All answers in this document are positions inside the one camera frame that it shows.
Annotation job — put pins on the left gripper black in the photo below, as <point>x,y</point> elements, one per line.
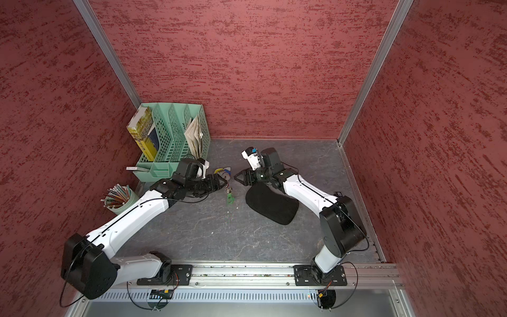
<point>210,187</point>

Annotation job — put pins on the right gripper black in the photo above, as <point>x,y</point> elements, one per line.
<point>247,176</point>

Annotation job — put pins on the yellow blue doll decoration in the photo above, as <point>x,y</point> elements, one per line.
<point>226,173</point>

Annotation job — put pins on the black corduroy bag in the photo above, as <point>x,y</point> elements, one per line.
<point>279,208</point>

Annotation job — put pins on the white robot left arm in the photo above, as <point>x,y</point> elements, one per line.
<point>90,263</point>

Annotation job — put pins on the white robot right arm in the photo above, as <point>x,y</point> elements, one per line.
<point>277,190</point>

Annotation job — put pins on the papers and brown folder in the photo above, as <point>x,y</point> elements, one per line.
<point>194,137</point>

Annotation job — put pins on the green plastic file organizer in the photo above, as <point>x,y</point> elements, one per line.
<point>170,121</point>

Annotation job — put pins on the green pencil cup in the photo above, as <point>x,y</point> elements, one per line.
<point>131,202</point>

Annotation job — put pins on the yellow book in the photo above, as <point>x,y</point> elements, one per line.
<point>142,128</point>

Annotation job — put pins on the pencils bundle in cup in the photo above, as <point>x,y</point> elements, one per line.
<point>117,196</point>

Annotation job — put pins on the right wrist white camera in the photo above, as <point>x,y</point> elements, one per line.
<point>253,157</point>

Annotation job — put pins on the wrist white camera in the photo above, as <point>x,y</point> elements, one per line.
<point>203,166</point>
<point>253,157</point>

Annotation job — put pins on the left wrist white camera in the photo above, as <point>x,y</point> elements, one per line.
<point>203,166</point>

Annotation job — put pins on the white perforated cable tray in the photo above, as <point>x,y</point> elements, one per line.
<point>213,295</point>

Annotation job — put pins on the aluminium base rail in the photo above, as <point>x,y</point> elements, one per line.
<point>265,275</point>

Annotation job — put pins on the aluminium corner post left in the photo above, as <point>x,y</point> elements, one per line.
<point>91,20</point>

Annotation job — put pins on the aluminium corner post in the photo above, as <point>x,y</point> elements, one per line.
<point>394,26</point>
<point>91,20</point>

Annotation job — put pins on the aluminium corner post right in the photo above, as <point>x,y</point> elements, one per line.
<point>394,26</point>

